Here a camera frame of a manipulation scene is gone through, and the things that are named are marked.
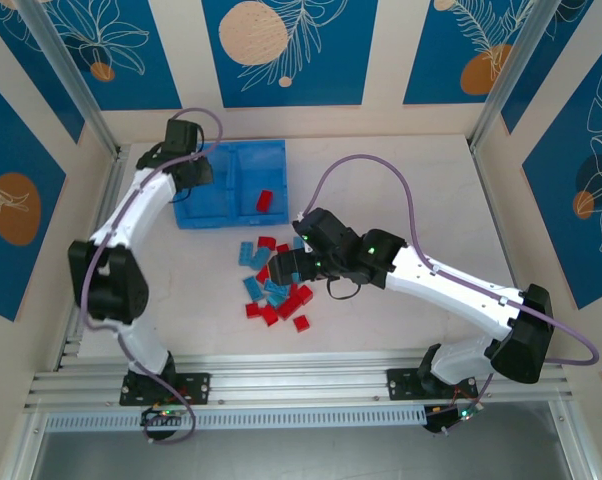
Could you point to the blue lego brick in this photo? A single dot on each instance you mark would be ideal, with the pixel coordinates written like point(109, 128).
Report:
point(260, 257)
point(276, 287)
point(244, 252)
point(252, 288)
point(299, 243)
point(276, 300)
point(296, 276)

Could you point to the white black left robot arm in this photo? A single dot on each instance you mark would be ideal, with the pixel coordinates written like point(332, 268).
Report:
point(131, 215)

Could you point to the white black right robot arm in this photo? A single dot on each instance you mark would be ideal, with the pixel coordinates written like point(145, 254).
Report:
point(456, 285)

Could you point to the small circuit board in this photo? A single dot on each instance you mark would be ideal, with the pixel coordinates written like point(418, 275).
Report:
point(446, 417)
point(163, 415)

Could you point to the aluminium side rail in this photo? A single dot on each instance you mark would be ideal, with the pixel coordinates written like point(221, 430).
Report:
point(486, 175)
point(115, 165)

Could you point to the wide aluminium frame rail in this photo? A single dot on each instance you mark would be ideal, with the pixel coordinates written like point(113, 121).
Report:
point(301, 380)

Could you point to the aluminium corner post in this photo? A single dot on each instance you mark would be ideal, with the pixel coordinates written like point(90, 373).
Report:
point(511, 65)
point(66, 65)

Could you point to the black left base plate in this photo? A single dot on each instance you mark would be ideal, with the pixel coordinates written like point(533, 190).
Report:
point(201, 387)

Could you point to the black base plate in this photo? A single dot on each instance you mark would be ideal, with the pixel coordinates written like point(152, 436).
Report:
point(201, 387)
point(401, 382)

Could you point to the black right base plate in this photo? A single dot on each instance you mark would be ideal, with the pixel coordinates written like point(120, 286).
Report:
point(401, 382)

